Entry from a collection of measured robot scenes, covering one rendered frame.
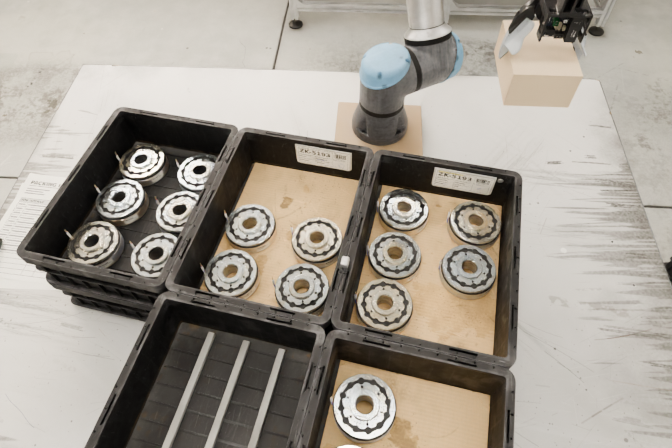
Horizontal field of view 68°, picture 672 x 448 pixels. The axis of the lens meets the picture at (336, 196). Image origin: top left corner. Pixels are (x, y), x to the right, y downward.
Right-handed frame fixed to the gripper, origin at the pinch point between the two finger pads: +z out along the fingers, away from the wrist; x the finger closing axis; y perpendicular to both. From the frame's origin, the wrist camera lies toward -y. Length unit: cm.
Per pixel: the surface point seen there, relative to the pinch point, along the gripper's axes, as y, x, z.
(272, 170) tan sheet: 9, -53, 27
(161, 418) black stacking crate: 63, -64, 27
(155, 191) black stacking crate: 17, -78, 27
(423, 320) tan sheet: 43, -19, 27
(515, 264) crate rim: 35.7, -4.4, 16.7
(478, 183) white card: 15.2, -8.2, 20.5
